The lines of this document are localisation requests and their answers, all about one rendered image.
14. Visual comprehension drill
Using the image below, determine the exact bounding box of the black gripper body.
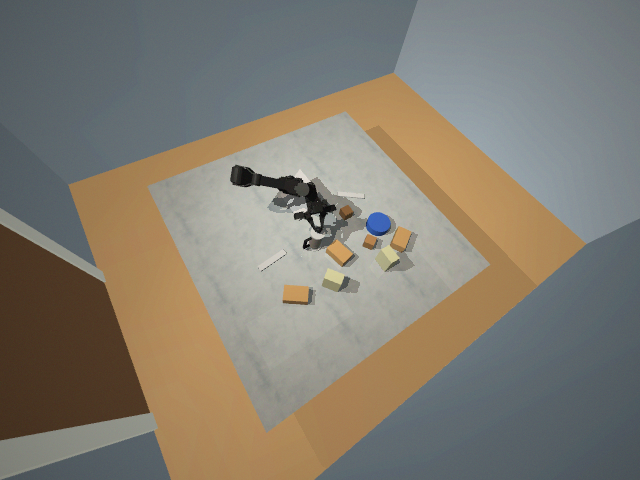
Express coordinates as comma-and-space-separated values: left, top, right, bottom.
294, 195, 336, 220

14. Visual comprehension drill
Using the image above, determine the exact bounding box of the blue short cylinder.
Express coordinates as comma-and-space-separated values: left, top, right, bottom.
366, 212, 391, 236

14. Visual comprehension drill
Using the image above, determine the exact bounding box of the white flat bar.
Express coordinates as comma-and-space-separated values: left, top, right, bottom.
257, 249, 287, 271
338, 191, 364, 199

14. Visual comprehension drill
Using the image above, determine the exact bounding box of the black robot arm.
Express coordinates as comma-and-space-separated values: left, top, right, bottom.
230, 165, 328, 213

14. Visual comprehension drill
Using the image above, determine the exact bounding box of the pale yellow block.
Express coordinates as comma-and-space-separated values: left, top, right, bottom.
375, 245, 400, 272
322, 268, 345, 292

